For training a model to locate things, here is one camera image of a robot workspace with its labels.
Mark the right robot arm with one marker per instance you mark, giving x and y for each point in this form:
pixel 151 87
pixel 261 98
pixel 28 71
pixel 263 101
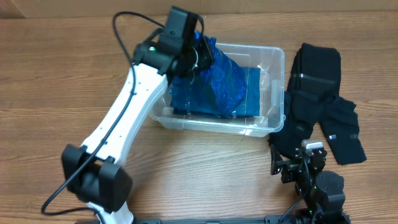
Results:
pixel 320 191

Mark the blue denim garment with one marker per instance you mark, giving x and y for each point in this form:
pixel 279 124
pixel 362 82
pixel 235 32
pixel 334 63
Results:
pixel 248 93

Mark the blue sparkly garment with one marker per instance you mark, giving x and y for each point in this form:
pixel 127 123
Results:
pixel 217 92

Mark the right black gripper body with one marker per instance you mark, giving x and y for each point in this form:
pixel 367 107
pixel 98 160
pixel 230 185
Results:
pixel 303 179

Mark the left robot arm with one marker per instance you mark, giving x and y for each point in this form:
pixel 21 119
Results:
pixel 94 171

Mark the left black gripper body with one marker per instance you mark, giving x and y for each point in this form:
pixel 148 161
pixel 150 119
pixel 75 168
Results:
pixel 191 50

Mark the clear plastic storage bin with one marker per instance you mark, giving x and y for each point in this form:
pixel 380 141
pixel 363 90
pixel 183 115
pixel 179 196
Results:
pixel 270 63

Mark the black garment top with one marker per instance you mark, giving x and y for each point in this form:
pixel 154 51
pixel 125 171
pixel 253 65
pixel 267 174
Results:
pixel 316 73

